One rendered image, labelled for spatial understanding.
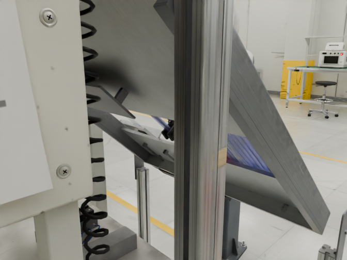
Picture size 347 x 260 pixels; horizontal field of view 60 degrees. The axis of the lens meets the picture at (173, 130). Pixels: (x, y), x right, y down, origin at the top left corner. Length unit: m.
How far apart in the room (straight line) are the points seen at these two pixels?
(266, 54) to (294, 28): 1.22
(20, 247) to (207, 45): 0.78
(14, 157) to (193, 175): 0.16
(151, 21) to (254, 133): 0.20
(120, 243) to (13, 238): 0.32
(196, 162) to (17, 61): 0.17
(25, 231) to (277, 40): 7.76
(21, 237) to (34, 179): 0.75
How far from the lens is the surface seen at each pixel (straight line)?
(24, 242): 0.95
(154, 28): 0.41
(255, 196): 0.93
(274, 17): 8.38
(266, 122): 0.46
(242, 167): 0.76
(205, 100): 0.27
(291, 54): 7.53
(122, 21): 0.45
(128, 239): 0.81
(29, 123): 0.22
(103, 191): 1.48
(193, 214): 0.32
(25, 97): 0.22
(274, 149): 0.50
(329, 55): 6.33
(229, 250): 1.80
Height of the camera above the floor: 1.12
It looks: 15 degrees down
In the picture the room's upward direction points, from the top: straight up
